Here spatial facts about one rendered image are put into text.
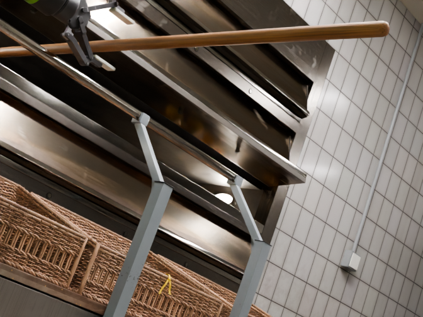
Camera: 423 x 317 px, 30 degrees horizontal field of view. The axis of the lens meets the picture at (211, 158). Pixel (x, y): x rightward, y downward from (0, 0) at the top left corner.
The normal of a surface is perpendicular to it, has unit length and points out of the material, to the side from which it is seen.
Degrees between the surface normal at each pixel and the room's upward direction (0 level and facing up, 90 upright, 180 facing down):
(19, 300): 90
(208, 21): 70
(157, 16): 90
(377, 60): 90
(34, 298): 90
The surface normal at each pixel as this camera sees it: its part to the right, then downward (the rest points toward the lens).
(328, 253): 0.70, 0.06
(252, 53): 0.77, -0.25
